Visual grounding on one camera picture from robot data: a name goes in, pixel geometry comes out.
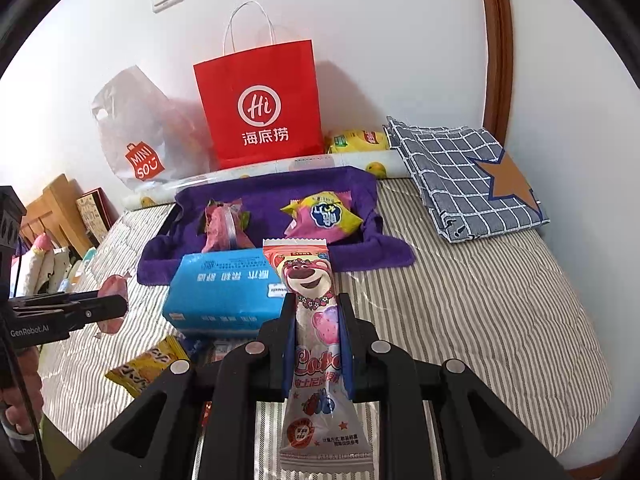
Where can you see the blue tissue pack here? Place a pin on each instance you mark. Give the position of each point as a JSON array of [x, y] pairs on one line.
[[215, 285]]

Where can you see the blue checkered cloth with star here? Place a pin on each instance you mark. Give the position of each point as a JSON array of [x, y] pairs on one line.
[[440, 170]]

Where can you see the person's left hand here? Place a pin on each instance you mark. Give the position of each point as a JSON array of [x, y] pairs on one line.
[[27, 380]]

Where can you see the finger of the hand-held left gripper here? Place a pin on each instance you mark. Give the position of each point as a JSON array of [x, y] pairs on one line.
[[60, 299], [100, 311]]

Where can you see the red paper bag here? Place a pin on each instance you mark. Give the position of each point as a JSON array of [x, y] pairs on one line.
[[260, 85]]

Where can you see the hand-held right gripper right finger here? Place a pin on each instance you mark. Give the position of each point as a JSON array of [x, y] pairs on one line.
[[360, 345]]

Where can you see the purple cloth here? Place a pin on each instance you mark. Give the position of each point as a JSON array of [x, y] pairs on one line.
[[270, 180]]

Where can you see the red snack packet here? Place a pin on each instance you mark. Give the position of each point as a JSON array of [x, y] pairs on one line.
[[206, 416]]

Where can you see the pink bear snack packet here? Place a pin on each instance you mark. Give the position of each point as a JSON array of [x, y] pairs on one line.
[[305, 270]]

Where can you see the translucent white plastic bag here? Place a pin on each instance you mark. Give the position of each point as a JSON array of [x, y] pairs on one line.
[[130, 125]]

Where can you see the small round pink snack packet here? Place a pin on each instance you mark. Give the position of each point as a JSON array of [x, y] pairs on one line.
[[112, 290]]

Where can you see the dark blue snack packet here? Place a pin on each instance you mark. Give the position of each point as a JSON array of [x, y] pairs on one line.
[[195, 346]]

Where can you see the yellow drink pack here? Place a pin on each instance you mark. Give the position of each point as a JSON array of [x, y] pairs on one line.
[[357, 141]]

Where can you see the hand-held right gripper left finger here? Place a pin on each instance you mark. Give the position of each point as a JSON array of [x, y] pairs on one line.
[[272, 345]]

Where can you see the wooden chair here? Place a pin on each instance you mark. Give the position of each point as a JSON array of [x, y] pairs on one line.
[[55, 205]]

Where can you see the pink yellow snack packet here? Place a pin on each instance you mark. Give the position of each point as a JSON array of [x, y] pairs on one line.
[[320, 215]]

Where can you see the brown wooden door frame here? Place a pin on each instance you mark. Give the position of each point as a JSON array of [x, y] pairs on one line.
[[495, 35]]

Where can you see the brown book box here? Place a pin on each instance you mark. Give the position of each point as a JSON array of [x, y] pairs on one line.
[[95, 215]]

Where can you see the green cloth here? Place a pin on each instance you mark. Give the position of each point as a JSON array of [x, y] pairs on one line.
[[65, 450]]

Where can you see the teal white box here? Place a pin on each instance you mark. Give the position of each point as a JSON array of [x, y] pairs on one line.
[[87, 258]]

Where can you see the plain pink snack packet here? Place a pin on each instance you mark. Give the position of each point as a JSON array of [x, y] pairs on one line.
[[220, 225]]

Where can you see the pink white plush toy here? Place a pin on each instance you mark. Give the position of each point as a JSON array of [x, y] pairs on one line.
[[40, 245]]

